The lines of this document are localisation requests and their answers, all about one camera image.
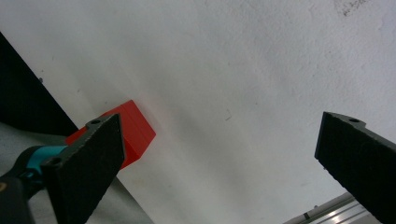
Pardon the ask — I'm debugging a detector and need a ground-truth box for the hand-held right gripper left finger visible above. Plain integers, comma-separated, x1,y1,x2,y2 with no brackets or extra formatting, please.
41,113,126,224

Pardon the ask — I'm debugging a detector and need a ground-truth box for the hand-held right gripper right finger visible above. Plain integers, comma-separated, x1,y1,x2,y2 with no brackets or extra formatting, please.
314,111,396,224

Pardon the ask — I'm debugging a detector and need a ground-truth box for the red block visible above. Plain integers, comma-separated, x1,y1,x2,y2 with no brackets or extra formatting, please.
64,99,157,170

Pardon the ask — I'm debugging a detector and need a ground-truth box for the aluminium rail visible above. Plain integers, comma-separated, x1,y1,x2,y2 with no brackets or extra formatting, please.
281,191,383,224

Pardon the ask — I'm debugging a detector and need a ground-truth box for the black and teal tool handle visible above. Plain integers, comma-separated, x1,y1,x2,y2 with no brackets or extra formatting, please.
0,145,68,224

